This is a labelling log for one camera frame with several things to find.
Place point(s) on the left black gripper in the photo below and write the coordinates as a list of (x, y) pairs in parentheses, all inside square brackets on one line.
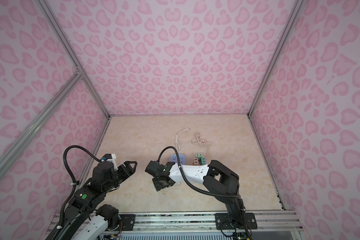
[(130, 168)]

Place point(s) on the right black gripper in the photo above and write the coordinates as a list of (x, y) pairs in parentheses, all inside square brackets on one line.
[(159, 182)]

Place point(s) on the pink plug adapter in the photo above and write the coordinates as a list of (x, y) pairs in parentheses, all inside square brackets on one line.
[(196, 162)]

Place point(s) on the green plug adapter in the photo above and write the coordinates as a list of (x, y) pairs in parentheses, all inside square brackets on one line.
[(199, 156)]

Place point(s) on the teal plug adapter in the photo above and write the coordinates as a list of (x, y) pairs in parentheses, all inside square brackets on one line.
[(202, 161)]

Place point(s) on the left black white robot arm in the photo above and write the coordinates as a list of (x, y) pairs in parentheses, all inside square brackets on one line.
[(82, 202)]

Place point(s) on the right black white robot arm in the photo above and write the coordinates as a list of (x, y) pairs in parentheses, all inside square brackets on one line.
[(214, 180)]

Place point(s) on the blue square power strip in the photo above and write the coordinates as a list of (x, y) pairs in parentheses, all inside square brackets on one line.
[(182, 159)]

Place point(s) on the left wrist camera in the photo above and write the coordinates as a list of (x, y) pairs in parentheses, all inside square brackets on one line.
[(110, 158)]

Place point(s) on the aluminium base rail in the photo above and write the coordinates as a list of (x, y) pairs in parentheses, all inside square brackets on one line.
[(193, 222)]

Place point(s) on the diagonal aluminium frame bar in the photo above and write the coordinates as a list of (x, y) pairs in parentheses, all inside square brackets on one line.
[(11, 155)]

